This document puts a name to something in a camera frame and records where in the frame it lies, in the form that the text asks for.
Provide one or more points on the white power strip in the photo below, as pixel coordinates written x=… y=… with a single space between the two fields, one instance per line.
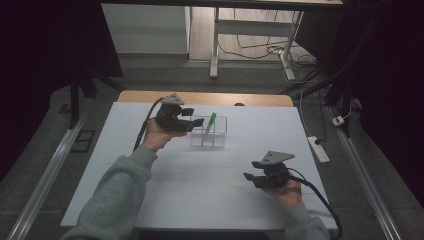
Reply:
x=319 y=151

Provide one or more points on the white table sheet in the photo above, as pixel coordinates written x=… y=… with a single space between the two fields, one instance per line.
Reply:
x=206 y=186

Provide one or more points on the black curtain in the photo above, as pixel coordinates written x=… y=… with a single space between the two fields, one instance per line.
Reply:
x=386 y=66
x=40 y=60

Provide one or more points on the small white adapter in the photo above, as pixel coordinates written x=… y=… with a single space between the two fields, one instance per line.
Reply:
x=338 y=120

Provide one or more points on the green highlighter pen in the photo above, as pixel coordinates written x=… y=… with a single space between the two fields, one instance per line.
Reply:
x=211 y=121

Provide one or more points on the clear plastic organiser box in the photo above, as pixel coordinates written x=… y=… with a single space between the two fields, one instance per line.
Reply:
x=218 y=133

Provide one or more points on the black floor frame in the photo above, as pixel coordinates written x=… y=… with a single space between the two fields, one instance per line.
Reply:
x=83 y=141

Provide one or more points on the person's left hand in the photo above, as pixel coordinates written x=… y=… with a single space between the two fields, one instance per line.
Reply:
x=156 y=136

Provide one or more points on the white cabinet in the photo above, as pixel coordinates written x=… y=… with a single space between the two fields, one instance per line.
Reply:
x=146 y=31

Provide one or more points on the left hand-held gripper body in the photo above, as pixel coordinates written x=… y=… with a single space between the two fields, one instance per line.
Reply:
x=168 y=118

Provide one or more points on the wooden table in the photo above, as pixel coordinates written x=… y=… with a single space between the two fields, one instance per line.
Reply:
x=206 y=98

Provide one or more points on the aluminium rail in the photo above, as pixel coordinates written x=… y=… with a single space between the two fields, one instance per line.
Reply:
x=363 y=176
x=46 y=180

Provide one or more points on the person's right hand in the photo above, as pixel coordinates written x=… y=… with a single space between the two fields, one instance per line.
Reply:
x=290 y=196

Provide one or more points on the white desk frame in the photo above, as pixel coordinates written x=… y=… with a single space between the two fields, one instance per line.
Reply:
x=248 y=27

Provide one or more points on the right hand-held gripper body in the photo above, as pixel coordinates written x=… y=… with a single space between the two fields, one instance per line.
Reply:
x=276 y=175

